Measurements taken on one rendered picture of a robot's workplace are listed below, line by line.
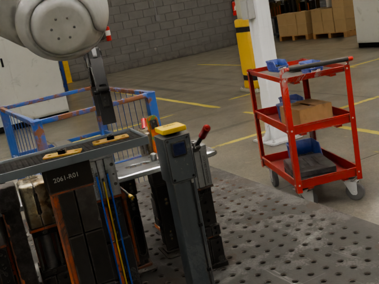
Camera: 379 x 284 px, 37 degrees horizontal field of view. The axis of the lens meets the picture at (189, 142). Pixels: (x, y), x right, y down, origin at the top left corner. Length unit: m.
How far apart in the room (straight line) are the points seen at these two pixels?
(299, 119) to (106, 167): 2.31
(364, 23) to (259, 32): 6.60
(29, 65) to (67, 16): 8.92
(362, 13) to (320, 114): 8.26
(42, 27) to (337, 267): 1.11
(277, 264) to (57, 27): 1.11
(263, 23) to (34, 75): 5.09
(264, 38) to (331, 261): 3.99
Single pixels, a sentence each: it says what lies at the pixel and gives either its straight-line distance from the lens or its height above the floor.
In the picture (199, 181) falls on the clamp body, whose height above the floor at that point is 0.96.
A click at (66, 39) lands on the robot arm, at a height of 1.41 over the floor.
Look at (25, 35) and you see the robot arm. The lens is 0.66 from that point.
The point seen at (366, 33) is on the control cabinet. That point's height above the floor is 0.28.
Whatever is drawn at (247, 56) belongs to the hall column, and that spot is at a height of 0.54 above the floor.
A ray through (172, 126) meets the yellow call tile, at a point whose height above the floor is 1.16.
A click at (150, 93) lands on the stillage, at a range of 3.60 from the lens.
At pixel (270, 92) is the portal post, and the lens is 5.45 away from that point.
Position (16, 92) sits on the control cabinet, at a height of 0.60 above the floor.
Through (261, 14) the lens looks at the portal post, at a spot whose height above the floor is 1.23.
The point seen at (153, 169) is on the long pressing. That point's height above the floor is 1.00.
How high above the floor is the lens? 1.42
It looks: 13 degrees down
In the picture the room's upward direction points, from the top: 11 degrees counter-clockwise
